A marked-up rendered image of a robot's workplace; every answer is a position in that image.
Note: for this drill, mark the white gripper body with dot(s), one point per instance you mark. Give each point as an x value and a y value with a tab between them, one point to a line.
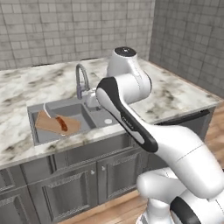
92	99

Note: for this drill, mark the white round sink cap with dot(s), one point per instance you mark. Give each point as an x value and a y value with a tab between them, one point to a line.
108	121

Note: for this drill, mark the grey cupboard door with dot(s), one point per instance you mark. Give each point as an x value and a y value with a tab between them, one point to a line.
121	175
64	192

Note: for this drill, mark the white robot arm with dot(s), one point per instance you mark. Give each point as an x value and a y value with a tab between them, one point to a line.
186	163

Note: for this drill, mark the grey false drawer front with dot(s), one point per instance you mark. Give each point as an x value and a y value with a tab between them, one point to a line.
96	150

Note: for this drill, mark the grey narrow cupboard panel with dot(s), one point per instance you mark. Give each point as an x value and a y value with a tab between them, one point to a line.
38	170

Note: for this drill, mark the grey curved tap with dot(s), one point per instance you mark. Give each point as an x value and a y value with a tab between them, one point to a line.
79	84

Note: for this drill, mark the grey kitchen sink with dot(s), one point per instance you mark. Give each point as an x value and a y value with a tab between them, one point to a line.
75	112

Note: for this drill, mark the brown wooden cutting board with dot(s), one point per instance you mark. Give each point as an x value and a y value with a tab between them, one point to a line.
46	124

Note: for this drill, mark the grey dishwasher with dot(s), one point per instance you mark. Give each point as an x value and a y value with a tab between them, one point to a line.
201	128

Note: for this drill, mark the small grey door knob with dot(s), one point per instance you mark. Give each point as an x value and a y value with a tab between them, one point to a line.
92	172
103	168

